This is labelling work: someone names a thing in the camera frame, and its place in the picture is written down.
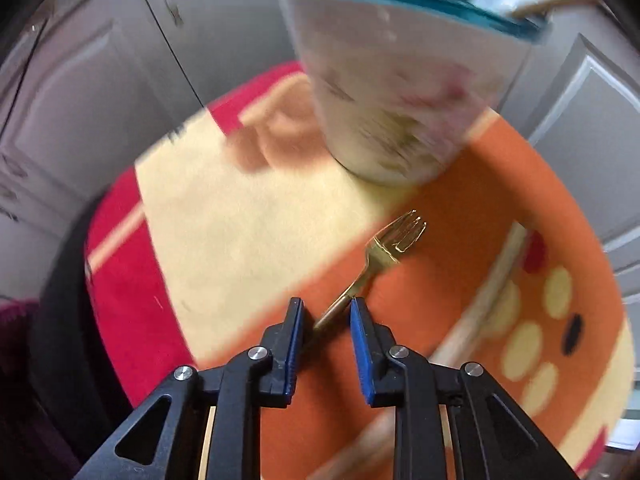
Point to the orange red printed mat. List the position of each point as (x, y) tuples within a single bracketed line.
[(225, 230)]

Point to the white floral bowl teal rim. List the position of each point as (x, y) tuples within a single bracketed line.
[(390, 85)]

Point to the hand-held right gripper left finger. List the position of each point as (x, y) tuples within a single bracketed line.
[(292, 360)]

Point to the gold metal fork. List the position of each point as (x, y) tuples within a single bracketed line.
[(397, 240)]

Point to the white cabinet door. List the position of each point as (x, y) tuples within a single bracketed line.
[(225, 25), (75, 100), (590, 135)]

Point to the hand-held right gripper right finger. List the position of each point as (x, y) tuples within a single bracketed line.
[(361, 355)]

